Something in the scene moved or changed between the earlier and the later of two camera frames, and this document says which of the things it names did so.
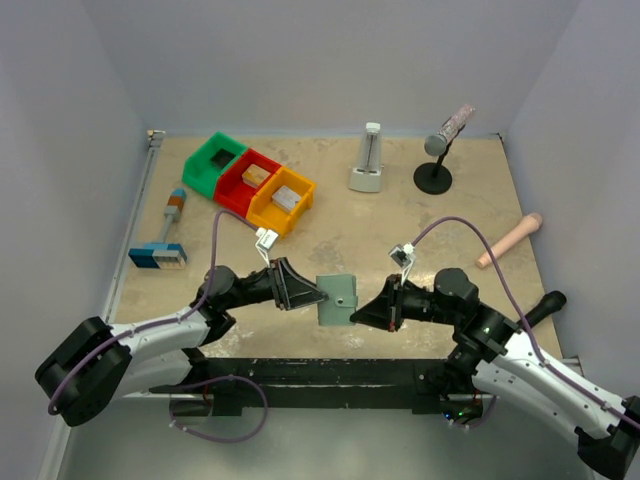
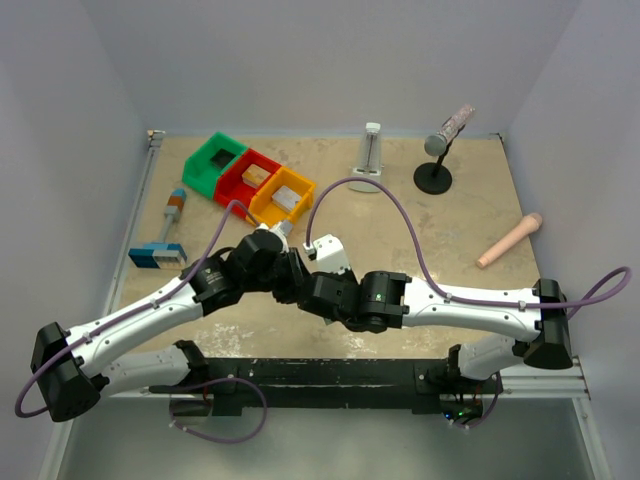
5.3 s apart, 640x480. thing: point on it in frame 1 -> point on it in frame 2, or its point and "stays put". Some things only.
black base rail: (325, 383) stays put
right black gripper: (393, 302) -> (305, 298)
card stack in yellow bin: (285, 198) stays put
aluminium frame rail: (53, 463) stays put
